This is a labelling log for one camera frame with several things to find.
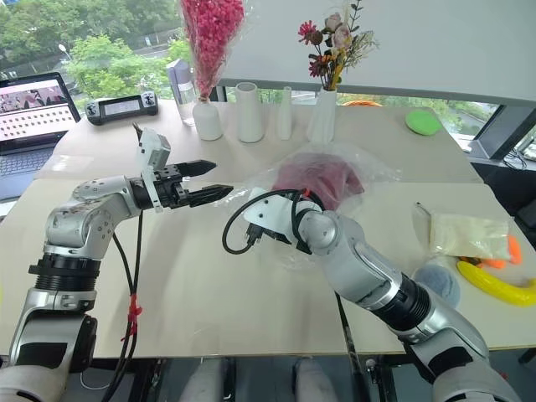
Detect black cable under table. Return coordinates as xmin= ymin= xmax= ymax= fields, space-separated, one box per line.
xmin=333 ymin=291 xmax=372 ymax=402

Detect yellow toy banana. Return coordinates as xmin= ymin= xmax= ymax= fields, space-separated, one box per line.
xmin=455 ymin=260 xmax=536 ymax=308

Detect short white round vase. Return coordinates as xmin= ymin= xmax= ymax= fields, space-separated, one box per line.
xmin=192 ymin=99 xmax=224 ymax=142

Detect clear bag with yellow powder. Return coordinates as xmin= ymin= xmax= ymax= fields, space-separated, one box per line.
xmin=411 ymin=202 xmax=513 ymax=260

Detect clear plastic bag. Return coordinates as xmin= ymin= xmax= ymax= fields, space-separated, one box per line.
xmin=212 ymin=143 xmax=404 ymax=274

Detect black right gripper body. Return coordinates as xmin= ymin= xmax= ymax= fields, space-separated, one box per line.
xmin=245 ymin=221 xmax=294 ymax=249

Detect grey blue ball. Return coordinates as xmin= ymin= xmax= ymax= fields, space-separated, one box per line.
xmin=413 ymin=262 xmax=462 ymax=307

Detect white ribbed vase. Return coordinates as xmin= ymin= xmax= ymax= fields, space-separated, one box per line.
xmin=306 ymin=87 xmax=338 ymax=143

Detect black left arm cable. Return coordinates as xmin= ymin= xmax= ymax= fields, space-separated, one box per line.
xmin=100 ymin=209 xmax=144 ymax=402

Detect pink dried flower bouquet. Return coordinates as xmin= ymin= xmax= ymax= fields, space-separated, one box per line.
xmin=178 ymin=0 xmax=247 ymax=102

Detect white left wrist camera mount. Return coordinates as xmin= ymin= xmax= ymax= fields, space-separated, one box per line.
xmin=135 ymin=128 xmax=173 ymax=214

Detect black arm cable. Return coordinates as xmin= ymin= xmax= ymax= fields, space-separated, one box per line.
xmin=221 ymin=188 xmax=328 ymax=255
xmin=100 ymin=209 xmax=144 ymax=402

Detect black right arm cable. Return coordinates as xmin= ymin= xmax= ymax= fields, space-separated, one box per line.
xmin=221 ymin=188 xmax=328 ymax=255

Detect white cylinder vase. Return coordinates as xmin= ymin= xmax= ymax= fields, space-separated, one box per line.
xmin=234 ymin=81 xmax=266 ymax=144

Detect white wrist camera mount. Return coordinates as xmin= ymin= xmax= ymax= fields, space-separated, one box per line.
xmin=135 ymin=128 xmax=173 ymax=214
xmin=244 ymin=188 xmax=296 ymax=236

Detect black cables on sill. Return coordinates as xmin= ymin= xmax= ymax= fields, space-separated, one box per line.
xmin=503 ymin=147 xmax=529 ymax=171

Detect black handheld controller with screen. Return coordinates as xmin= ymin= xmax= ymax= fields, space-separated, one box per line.
xmin=85 ymin=94 xmax=160 ymax=126

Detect dark window frame post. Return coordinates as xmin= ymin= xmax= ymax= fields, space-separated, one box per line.
xmin=476 ymin=103 xmax=536 ymax=161

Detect white window blind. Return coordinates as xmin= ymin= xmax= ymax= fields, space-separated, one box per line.
xmin=216 ymin=0 xmax=536 ymax=106

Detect grey rounded shape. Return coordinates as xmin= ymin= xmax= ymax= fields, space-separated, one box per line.
xmin=291 ymin=358 xmax=339 ymax=402
xmin=178 ymin=358 xmax=229 ymax=402

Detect clear glass tumbler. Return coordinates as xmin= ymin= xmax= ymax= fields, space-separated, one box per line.
xmin=177 ymin=81 xmax=197 ymax=127

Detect open laptop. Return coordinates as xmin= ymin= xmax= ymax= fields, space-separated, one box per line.
xmin=0 ymin=72 xmax=81 ymax=203

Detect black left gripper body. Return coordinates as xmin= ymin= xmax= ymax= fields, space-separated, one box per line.
xmin=152 ymin=164 xmax=193 ymax=210

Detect lilac white carton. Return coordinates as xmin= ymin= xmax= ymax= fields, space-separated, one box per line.
xmin=166 ymin=58 xmax=194 ymax=106

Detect mixed dried flower bouquet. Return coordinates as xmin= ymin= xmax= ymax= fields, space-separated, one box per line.
xmin=296 ymin=0 xmax=381 ymax=92

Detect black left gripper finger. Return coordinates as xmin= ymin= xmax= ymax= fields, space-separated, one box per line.
xmin=188 ymin=183 xmax=235 ymax=209
xmin=177 ymin=159 xmax=218 ymax=178

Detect green round sponge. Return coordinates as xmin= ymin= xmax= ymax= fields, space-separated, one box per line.
xmin=404 ymin=109 xmax=441 ymax=137

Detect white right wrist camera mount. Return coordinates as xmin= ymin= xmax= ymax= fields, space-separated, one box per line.
xmin=244 ymin=188 xmax=296 ymax=236

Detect slim white bottle vase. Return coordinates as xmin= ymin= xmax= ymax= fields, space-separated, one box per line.
xmin=276 ymin=85 xmax=295 ymax=142

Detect orange toy carrot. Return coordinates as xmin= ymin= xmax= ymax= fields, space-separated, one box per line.
xmin=480 ymin=234 xmax=523 ymax=270

